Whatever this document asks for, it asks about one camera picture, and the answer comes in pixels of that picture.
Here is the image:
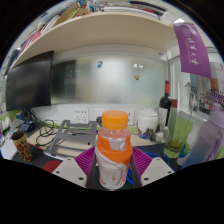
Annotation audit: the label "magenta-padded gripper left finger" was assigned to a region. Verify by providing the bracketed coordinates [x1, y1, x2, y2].
[52, 146, 101, 190]

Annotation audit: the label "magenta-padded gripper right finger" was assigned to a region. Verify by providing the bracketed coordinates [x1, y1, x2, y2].
[128, 146, 175, 189]

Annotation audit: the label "orange-capped drink bottle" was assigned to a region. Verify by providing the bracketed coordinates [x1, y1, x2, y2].
[94, 110, 134, 191]

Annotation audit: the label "purple translucent water bottle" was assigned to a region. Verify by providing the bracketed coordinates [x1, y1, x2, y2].
[182, 103, 224, 169]

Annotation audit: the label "grey metal laptop stand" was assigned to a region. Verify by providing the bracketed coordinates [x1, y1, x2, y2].
[43, 119, 98, 161]

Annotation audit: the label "black desk mat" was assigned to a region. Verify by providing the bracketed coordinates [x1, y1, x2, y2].
[13, 142, 188, 188]

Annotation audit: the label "green drinking glass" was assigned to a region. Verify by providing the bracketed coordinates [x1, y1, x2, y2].
[163, 114, 194, 159]

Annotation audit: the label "white ceramic lidded jar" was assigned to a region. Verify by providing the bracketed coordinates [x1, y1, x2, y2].
[137, 107, 160, 140]

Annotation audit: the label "floral patterned ceramic mug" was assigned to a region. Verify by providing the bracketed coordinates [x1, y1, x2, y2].
[11, 129, 34, 163]

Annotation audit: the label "dark wine bottle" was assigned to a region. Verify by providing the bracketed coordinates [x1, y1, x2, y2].
[158, 80, 173, 130]

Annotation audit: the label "black computer monitor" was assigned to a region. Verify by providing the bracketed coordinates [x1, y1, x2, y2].
[4, 50, 55, 123]

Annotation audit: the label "purple hanging banner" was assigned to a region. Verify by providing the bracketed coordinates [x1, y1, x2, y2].
[172, 22, 213, 79]

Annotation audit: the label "black tangled cables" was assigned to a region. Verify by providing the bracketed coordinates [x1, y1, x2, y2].
[34, 118, 60, 148]

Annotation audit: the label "white wall socket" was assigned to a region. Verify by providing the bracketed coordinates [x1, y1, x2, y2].
[73, 108, 90, 124]
[124, 109, 136, 126]

